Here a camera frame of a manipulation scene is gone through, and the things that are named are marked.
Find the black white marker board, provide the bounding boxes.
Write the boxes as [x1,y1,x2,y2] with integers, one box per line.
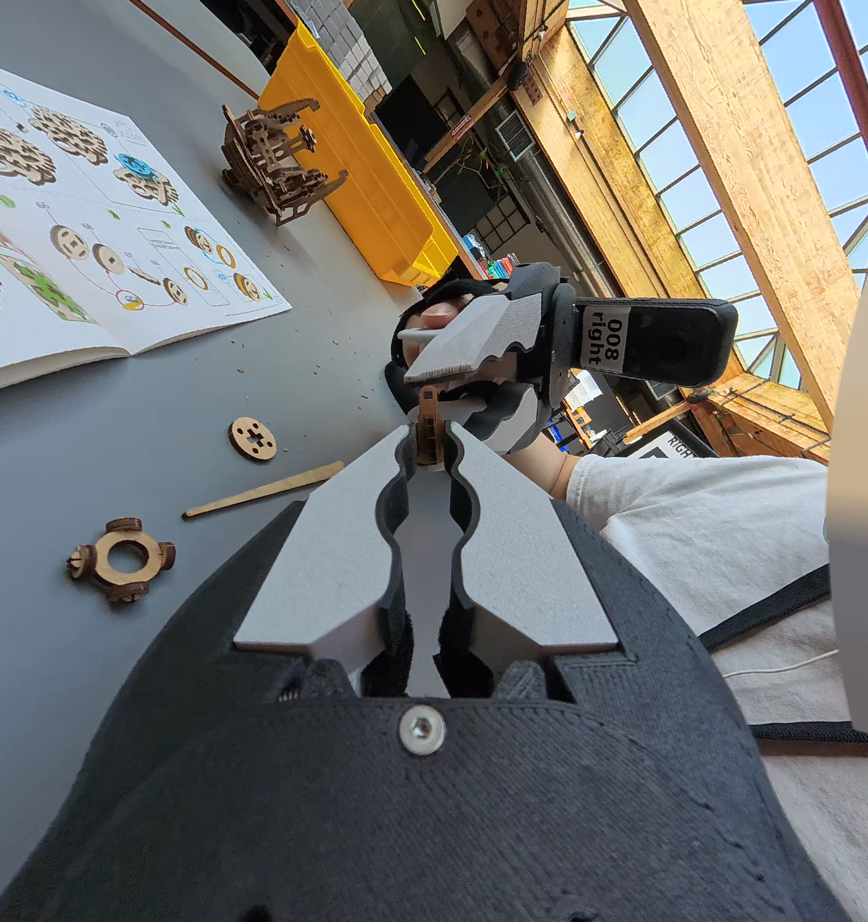
[610,425,719,460]

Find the round wooden disc with cross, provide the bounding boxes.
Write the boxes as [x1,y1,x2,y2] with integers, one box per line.
[227,416,278,463]

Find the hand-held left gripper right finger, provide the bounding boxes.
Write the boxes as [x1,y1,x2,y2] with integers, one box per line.
[434,421,620,698]

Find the stack of white boxes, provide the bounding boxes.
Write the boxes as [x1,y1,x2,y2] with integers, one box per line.
[290,0,393,105]

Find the person's right forearm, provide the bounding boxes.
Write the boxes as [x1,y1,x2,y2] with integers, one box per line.
[506,432,580,501]

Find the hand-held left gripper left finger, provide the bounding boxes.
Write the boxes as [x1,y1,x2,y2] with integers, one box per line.
[232,425,415,698]

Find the stacked yellow bins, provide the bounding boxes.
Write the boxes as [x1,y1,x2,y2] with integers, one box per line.
[259,18,460,288]

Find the assembly instruction booklet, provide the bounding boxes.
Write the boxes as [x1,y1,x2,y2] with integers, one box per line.
[0,58,293,399]

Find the small forked wooden piece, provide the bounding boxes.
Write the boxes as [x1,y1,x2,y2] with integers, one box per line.
[414,412,449,469]

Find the wooden mechanical model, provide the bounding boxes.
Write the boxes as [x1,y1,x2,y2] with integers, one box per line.
[220,97,349,228]

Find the thin white cable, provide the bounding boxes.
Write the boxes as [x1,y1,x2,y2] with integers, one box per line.
[722,648,842,679]

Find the small wooden ring gear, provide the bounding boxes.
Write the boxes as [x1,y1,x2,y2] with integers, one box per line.
[67,517,177,605]

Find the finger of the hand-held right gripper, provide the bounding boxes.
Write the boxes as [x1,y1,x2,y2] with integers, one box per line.
[404,294,548,384]
[409,385,552,456]

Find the person's right hand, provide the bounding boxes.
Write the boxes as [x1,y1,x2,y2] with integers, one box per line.
[397,299,471,370]

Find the slim wooden puzzle piece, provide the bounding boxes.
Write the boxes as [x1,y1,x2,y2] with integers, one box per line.
[182,461,345,521]

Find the black harness strap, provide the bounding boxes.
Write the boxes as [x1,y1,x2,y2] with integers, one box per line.
[699,565,868,743]

